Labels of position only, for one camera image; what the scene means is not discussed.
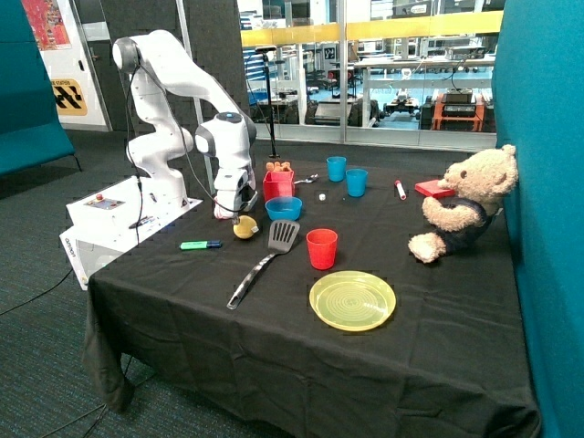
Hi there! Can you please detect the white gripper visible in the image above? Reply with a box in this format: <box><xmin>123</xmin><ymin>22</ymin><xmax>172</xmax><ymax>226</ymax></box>
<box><xmin>214</xmin><ymin>168</ymin><xmax>258</xmax><ymax>219</ymax></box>

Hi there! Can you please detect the yellow ball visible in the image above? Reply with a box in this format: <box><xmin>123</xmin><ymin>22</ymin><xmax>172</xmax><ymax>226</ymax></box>
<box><xmin>233</xmin><ymin>215</ymin><xmax>259</xmax><ymax>240</ymax></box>

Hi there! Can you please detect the metal spoon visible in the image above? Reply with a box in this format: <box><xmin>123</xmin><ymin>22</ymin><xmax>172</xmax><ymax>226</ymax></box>
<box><xmin>294</xmin><ymin>174</ymin><xmax>318</xmax><ymax>185</ymax></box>

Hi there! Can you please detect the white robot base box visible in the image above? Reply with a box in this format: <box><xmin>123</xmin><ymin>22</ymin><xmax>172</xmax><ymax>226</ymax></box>
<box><xmin>60</xmin><ymin>176</ymin><xmax>202</xmax><ymax>290</ymax></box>

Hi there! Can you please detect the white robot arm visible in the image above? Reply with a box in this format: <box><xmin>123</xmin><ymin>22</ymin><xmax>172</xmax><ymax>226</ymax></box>
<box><xmin>112</xmin><ymin>30</ymin><xmax>258</xmax><ymax>219</ymax></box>

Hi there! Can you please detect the red square pot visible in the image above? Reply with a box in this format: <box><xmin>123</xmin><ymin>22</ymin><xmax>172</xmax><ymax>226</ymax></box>
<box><xmin>263</xmin><ymin>171</ymin><xmax>295</xmax><ymax>202</ymax></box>

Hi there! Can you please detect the pink white mug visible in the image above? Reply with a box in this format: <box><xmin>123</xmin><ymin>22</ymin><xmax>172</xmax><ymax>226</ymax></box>
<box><xmin>214</xmin><ymin>207</ymin><xmax>231</xmax><ymax>220</ymax></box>

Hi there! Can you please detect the blue plastic bowl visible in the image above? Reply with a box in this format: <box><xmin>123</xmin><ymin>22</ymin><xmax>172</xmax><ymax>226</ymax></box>
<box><xmin>266</xmin><ymin>196</ymin><xmax>303</xmax><ymax>221</ymax></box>

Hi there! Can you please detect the small brown plush toy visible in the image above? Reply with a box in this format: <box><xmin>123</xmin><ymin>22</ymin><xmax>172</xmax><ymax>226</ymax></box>
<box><xmin>266</xmin><ymin>162</ymin><xmax>292</xmax><ymax>172</ymax></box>

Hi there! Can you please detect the green highlighter pen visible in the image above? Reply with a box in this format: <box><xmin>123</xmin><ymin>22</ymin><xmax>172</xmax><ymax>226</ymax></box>
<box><xmin>179</xmin><ymin>240</ymin><xmax>223</xmax><ymax>251</ymax></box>

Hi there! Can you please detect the black slotted spatula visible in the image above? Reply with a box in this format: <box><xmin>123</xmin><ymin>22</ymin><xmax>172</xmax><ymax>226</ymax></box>
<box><xmin>226</xmin><ymin>219</ymin><xmax>300</xmax><ymax>310</ymax></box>

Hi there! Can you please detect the black pen on base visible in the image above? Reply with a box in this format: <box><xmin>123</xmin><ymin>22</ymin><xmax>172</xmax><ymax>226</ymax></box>
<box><xmin>129</xmin><ymin>216</ymin><xmax>155</xmax><ymax>229</ymax></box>

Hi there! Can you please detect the blue cup rear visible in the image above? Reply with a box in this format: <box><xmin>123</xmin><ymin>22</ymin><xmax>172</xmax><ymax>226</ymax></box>
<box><xmin>327</xmin><ymin>156</ymin><xmax>347</xmax><ymax>183</ymax></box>

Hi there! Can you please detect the blue cup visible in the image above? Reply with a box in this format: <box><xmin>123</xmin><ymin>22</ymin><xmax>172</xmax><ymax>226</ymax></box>
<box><xmin>327</xmin><ymin>156</ymin><xmax>347</xmax><ymax>183</ymax></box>
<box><xmin>346</xmin><ymin>169</ymin><xmax>369</xmax><ymax>197</ymax></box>

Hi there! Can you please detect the red plastic cup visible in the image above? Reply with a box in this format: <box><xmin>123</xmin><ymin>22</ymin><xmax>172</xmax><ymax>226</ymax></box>
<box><xmin>307</xmin><ymin>228</ymin><xmax>338</xmax><ymax>270</ymax></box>

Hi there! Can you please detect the blue cup front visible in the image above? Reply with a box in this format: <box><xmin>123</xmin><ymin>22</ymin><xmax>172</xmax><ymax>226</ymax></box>
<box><xmin>346</xmin><ymin>169</ymin><xmax>369</xmax><ymax>197</ymax></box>

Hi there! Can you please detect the yellow plastic plate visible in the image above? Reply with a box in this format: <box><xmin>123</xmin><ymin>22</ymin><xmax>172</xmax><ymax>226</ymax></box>
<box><xmin>308</xmin><ymin>271</ymin><xmax>397</xmax><ymax>332</ymax></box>

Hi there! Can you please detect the black tablecloth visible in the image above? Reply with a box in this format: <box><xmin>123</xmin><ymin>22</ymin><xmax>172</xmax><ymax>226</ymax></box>
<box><xmin>83</xmin><ymin>168</ymin><xmax>542</xmax><ymax>437</ymax></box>

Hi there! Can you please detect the red white marker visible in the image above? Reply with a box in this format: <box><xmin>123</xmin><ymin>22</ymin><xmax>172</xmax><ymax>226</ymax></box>
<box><xmin>394</xmin><ymin>180</ymin><xmax>407</xmax><ymax>201</ymax></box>

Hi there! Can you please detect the red flat block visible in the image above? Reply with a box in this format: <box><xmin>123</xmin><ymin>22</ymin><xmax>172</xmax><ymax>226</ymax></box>
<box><xmin>414</xmin><ymin>180</ymin><xmax>456</xmax><ymax>199</ymax></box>

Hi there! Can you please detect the teal sofa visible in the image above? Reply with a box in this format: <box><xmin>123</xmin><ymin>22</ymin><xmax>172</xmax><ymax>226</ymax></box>
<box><xmin>0</xmin><ymin>0</ymin><xmax>76</xmax><ymax>176</ymax></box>

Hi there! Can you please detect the beige teddy bear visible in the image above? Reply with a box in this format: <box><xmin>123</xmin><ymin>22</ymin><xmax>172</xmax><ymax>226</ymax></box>
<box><xmin>408</xmin><ymin>144</ymin><xmax>519</xmax><ymax>264</ymax></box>

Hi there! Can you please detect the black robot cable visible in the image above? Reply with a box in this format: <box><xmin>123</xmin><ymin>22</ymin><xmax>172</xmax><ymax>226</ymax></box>
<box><xmin>123</xmin><ymin>63</ymin><xmax>243</xmax><ymax>247</ymax></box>

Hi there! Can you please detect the teal partition wall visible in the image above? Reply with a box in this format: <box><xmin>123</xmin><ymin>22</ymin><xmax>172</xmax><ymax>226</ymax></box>
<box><xmin>492</xmin><ymin>1</ymin><xmax>583</xmax><ymax>437</ymax></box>

